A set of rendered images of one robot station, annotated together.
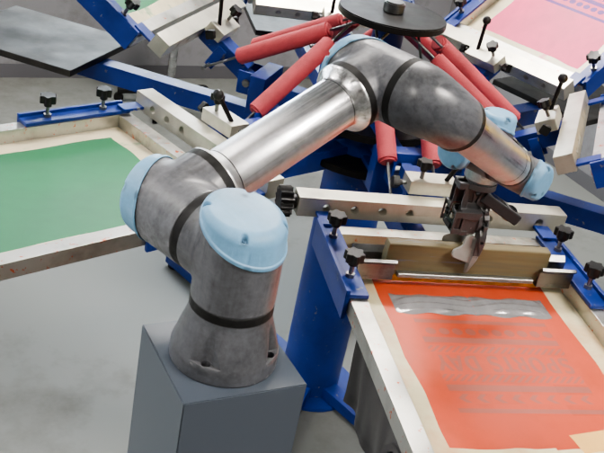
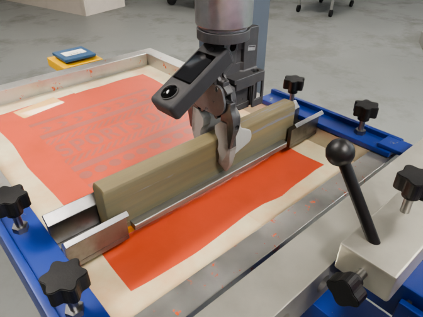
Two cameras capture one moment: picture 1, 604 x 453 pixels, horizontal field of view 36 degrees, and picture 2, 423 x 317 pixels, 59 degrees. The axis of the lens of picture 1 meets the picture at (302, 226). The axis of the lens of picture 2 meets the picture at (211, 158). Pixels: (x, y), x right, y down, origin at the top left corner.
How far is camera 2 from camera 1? 2.42 m
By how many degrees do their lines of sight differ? 114
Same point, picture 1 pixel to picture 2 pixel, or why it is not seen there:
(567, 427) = (65, 106)
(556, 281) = (76, 224)
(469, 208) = not seen: hidden behind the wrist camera
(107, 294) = not seen: outside the picture
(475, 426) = (132, 85)
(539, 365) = (91, 139)
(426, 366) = not seen: hidden behind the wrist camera
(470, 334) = (165, 138)
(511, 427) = (107, 93)
